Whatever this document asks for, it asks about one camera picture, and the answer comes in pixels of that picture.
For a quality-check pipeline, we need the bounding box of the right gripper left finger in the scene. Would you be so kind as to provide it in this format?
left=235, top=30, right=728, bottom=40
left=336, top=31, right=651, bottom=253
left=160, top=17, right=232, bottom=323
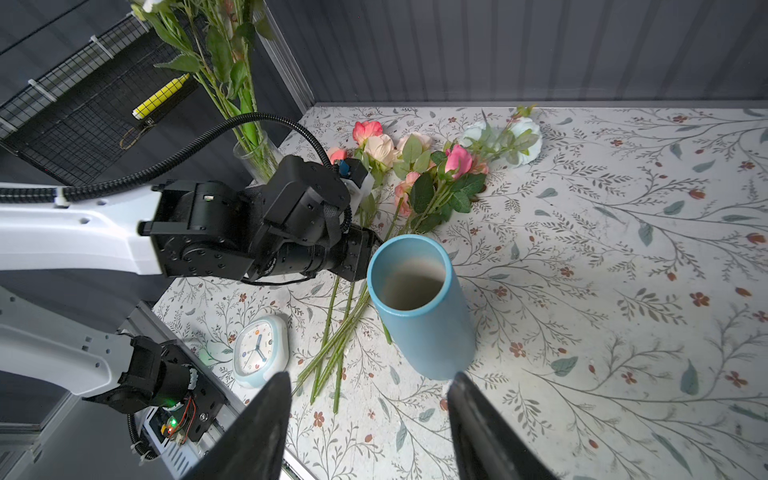
left=185, top=372, right=291, bottom=480

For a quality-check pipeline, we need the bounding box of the white rose stem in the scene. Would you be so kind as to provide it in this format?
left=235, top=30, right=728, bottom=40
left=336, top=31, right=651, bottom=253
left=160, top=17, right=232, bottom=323
left=128, top=0, right=265, bottom=181

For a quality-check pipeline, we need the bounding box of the black wire basket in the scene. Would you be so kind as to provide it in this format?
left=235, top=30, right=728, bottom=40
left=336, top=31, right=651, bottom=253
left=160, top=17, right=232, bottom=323
left=1, top=14, right=197, bottom=185

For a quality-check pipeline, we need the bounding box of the pile of artificial flowers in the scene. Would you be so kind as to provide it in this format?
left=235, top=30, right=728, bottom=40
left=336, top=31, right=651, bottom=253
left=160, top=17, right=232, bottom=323
left=297, top=105, right=543, bottom=413

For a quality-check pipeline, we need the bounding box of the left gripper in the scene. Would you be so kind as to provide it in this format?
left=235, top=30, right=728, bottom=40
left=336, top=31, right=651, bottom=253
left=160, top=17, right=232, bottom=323
left=257, top=225, right=381, bottom=284

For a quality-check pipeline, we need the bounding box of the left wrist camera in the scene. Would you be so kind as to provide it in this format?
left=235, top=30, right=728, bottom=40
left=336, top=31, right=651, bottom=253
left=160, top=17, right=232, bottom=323
left=337, top=158, right=374, bottom=214

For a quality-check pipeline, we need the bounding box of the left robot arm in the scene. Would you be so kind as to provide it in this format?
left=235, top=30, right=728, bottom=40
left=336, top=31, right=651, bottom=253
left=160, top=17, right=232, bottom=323
left=1, top=156, right=378, bottom=441

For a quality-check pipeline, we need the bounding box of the teal ceramic vase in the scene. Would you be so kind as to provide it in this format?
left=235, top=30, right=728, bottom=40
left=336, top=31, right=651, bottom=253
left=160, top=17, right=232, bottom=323
left=367, top=234, right=476, bottom=381

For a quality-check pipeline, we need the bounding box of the clear ribbed glass vase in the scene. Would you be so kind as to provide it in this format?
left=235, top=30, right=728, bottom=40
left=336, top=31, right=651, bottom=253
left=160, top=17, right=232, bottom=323
left=233, top=131, right=283, bottom=185

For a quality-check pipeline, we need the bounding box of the yellow marker in basket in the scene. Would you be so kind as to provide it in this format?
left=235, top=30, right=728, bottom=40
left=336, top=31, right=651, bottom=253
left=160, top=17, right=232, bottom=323
left=132, top=74, right=190, bottom=120

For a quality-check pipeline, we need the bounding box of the left black cable conduit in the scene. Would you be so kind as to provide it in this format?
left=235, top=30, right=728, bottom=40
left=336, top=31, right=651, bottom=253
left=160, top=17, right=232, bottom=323
left=0, top=112, right=355, bottom=235

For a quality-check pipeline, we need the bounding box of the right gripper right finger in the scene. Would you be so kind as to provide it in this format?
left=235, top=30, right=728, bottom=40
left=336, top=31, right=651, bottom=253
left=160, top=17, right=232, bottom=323
left=447, top=372, right=555, bottom=480

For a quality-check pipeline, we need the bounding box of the small round alarm clock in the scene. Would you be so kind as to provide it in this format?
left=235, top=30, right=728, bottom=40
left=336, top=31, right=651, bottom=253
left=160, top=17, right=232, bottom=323
left=233, top=315, right=289, bottom=389

